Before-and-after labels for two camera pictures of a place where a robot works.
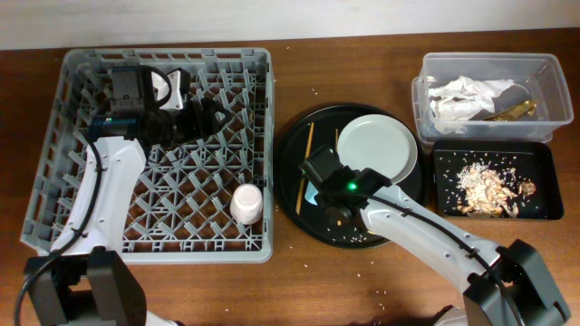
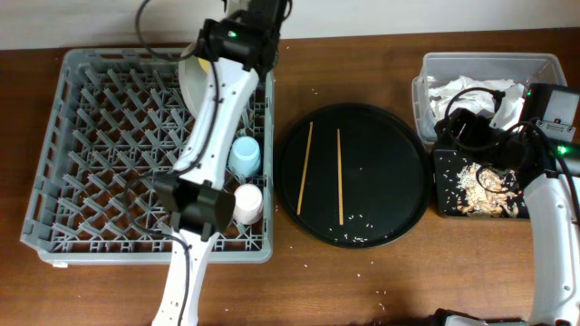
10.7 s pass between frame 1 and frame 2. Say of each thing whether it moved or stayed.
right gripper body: moved
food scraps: stayed
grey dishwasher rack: stayed
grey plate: moved
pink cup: stayed
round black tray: stayed
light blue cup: moved
